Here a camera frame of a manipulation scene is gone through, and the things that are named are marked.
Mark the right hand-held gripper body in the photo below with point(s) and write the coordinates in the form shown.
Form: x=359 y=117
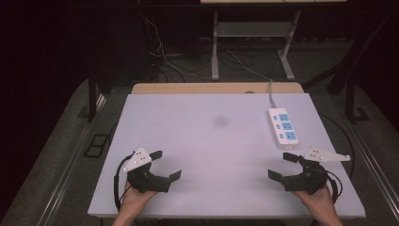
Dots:
x=306 y=180

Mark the white power strip blue sockets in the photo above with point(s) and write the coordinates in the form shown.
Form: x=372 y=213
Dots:
x=283 y=130

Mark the metal floor rail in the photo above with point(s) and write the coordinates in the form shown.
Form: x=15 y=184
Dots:
x=375 y=166
x=67 y=177

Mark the person's left hand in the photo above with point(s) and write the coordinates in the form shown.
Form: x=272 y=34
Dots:
x=137 y=199

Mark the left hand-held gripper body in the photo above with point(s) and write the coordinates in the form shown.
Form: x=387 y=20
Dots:
x=147 y=182

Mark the black metal stand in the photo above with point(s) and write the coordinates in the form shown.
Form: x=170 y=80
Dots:
x=350 y=97

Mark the black floor frame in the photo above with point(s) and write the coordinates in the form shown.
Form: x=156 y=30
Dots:
x=97 y=145

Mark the white metal desk frame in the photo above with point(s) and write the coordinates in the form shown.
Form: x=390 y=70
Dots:
x=252 y=29

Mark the person's right hand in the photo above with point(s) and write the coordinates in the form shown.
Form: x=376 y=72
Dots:
x=316 y=201

